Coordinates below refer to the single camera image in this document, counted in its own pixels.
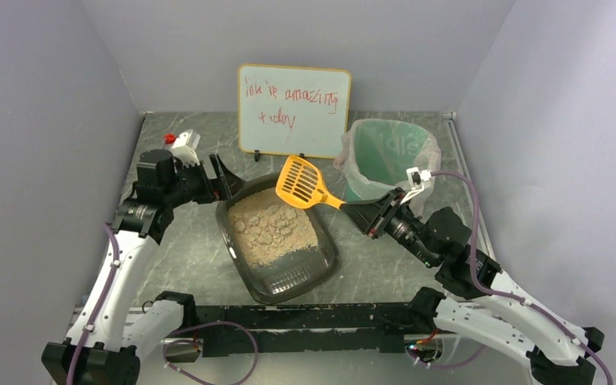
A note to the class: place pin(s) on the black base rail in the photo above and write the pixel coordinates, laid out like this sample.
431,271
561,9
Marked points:
386,327

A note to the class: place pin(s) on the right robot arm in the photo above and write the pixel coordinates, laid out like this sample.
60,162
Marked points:
481,301

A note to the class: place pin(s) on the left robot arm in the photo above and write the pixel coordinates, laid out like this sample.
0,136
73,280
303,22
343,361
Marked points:
100,348

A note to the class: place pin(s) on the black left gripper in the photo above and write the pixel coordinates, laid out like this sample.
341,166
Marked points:
211,179

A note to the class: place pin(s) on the green trash bin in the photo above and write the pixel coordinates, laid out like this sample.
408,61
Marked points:
387,159

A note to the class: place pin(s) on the whiteboard with red writing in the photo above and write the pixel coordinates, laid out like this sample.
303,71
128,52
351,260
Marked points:
284,110

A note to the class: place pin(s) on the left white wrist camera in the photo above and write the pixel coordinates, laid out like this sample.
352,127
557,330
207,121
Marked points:
184,147

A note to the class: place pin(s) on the translucent pink bin liner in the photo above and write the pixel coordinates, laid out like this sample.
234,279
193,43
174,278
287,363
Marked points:
356,164

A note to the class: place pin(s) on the beige cat litter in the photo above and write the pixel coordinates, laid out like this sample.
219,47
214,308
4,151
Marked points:
267,228

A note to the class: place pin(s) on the yellow litter scoop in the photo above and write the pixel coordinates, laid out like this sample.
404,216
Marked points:
301,185

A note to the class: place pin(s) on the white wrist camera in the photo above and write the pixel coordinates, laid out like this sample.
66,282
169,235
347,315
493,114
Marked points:
184,147
418,180

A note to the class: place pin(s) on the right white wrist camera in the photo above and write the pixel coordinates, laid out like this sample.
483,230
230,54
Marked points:
418,180

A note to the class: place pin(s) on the dark grey litter box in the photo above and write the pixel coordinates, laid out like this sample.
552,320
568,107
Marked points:
293,274

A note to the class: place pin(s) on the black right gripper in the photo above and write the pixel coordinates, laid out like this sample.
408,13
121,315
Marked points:
382,213

